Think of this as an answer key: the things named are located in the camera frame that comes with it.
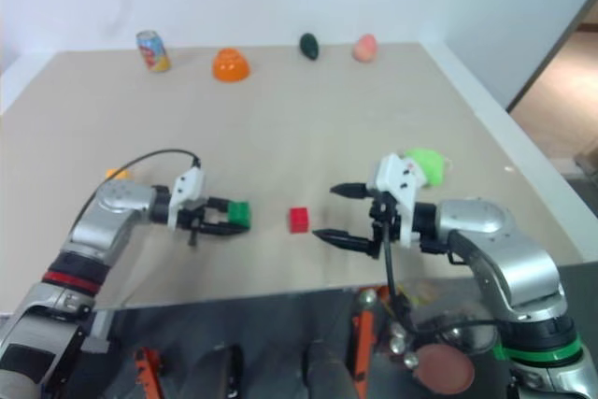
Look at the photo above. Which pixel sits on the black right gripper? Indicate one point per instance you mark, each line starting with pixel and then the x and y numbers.
pixel 385 221

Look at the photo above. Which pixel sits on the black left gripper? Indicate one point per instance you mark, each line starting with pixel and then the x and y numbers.
pixel 196 217

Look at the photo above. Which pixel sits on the green cube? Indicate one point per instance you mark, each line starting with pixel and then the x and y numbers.
pixel 239 216

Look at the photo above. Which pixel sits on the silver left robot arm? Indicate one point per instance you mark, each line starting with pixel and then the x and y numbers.
pixel 107 212

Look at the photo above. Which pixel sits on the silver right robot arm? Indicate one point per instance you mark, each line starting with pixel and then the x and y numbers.
pixel 504 249

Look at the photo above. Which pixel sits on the red cube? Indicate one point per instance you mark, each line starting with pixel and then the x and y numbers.
pixel 299 220

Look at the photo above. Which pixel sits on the silver metal ball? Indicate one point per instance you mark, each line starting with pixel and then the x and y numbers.
pixel 368 298
pixel 398 338
pixel 411 359

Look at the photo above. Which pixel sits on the light green toy vegetable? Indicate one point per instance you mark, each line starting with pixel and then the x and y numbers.
pixel 430 165

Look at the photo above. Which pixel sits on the yellow cube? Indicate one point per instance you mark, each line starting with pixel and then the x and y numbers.
pixel 119 174

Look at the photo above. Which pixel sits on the orange metal stand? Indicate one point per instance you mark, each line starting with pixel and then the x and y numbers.
pixel 147 371
pixel 363 343

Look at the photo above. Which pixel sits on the orange plastic bowl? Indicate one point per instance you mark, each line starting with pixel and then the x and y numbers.
pixel 231 66

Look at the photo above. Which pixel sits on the pink peach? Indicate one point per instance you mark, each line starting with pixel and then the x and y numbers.
pixel 365 48

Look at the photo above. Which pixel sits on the dark green avocado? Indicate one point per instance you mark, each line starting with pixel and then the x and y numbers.
pixel 308 46

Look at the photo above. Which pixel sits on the colourful soda can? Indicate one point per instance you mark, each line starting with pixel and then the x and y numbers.
pixel 153 52

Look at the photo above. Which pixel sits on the reddish brown round disc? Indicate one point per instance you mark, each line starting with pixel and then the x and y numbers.
pixel 444 366

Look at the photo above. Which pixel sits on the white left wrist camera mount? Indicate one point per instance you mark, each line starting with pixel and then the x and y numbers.
pixel 189 186

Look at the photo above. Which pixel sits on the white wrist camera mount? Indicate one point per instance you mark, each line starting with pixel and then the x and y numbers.
pixel 397 179
pixel 189 186

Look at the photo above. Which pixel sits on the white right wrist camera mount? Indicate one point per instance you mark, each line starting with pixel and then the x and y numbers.
pixel 397 179

